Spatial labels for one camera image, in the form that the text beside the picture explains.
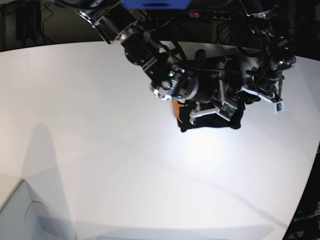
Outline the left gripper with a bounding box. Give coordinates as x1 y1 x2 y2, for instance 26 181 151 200
241 71 284 103

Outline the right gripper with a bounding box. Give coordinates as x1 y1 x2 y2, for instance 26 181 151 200
176 56 230 125

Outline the black printed t-shirt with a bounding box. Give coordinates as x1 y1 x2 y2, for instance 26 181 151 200
172 56 247 133

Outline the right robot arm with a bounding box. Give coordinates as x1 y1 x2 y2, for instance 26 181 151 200
57 0 238 125

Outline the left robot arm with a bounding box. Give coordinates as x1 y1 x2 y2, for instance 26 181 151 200
230 0 296 103

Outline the black power strip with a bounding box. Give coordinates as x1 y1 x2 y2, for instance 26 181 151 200
185 9 245 23

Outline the blue plastic box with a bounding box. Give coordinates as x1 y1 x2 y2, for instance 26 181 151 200
121 0 191 10

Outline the white bin at table corner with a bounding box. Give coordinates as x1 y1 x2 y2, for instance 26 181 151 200
0 180 77 240

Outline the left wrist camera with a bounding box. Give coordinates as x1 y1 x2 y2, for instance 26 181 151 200
271 100 285 115

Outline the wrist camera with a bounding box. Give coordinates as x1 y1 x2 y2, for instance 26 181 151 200
271 100 285 115
217 100 238 122

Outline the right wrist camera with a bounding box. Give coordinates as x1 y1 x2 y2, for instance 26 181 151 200
217 100 238 122

